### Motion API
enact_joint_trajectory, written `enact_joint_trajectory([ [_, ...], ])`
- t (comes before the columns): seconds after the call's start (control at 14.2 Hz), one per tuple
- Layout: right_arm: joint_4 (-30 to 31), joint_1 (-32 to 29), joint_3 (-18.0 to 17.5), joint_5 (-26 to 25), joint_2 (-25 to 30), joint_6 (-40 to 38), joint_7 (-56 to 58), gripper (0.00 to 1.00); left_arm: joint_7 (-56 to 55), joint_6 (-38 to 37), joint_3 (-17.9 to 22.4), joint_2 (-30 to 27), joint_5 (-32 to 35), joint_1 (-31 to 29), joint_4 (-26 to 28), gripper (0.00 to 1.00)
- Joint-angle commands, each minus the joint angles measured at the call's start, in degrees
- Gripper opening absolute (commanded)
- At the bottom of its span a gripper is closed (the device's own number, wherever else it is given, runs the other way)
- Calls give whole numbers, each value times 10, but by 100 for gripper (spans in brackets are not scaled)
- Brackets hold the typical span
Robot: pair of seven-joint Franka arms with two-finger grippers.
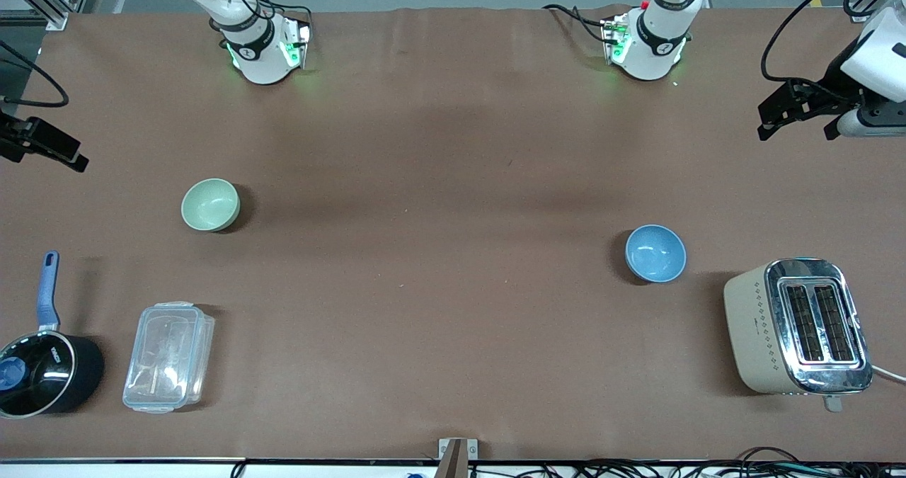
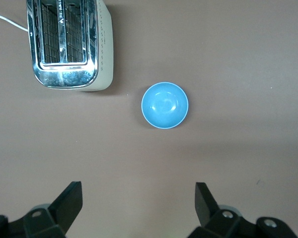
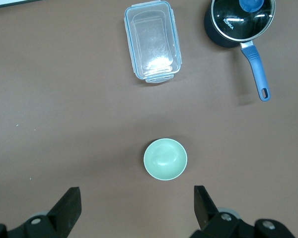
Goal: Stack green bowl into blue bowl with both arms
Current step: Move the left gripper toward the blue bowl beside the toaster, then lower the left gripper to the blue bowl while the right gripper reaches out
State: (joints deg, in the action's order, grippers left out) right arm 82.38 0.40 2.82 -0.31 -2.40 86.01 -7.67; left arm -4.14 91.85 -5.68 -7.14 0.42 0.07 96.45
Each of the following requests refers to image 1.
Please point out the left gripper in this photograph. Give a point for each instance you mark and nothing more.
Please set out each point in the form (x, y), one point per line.
(834, 86)

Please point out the green ceramic bowl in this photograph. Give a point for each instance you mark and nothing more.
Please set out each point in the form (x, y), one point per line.
(209, 205)

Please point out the blue ceramic bowl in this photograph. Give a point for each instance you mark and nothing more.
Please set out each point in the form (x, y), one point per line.
(655, 253)

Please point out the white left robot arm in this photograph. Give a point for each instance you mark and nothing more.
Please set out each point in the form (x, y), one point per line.
(648, 53)

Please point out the glass lid blue knob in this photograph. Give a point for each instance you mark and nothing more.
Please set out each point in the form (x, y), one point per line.
(39, 375)

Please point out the beige chrome toaster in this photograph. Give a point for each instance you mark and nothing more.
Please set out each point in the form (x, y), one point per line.
(757, 336)

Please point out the clear plastic lidded container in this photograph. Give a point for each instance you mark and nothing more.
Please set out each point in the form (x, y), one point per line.
(166, 357)

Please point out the white table edge strip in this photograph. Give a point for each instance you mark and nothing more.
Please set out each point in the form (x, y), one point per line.
(106, 469)

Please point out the brown table cover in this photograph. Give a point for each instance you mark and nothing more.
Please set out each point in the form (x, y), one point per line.
(453, 145)

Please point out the metal mounting bracket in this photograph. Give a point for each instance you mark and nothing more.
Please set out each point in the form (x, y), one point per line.
(472, 450)

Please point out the brown camera post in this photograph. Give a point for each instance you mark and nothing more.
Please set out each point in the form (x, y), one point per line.
(453, 464)

